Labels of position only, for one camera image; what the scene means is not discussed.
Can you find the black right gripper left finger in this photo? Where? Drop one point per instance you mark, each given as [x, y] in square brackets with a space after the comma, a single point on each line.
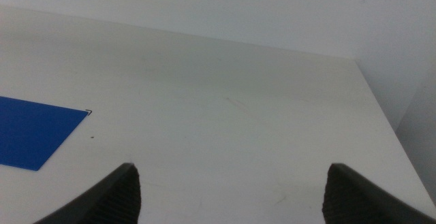
[112, 200]

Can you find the blue rectangular mat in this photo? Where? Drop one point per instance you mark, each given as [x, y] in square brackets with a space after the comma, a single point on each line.
[30, 132]

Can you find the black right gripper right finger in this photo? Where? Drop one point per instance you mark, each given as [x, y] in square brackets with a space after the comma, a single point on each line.
[354, 200]

